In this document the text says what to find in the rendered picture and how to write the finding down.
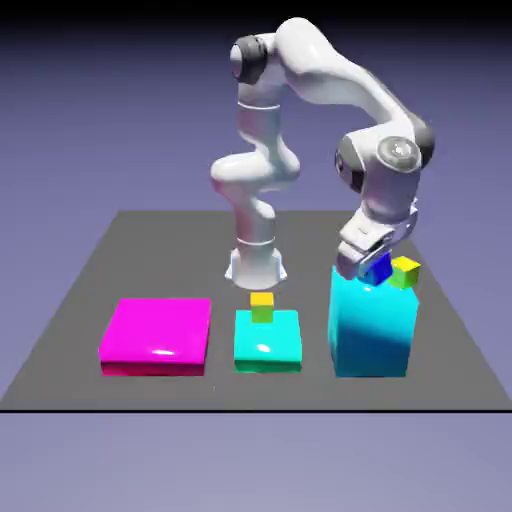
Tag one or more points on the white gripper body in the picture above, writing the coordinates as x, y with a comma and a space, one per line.
360, 236

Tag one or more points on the small blue cube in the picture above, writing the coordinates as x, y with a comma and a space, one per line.
378, 270

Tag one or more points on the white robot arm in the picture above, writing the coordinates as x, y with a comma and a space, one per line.
256, 132

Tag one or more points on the small yellow cube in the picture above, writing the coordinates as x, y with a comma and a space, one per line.
406, 272
262, 307

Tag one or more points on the large tall cyan box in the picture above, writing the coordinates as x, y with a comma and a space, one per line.
372, 328

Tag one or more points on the large flat cyan box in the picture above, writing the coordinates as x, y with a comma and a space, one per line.
267, 340

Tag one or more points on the large flat magenta box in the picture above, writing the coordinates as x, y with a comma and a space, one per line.
156, 334

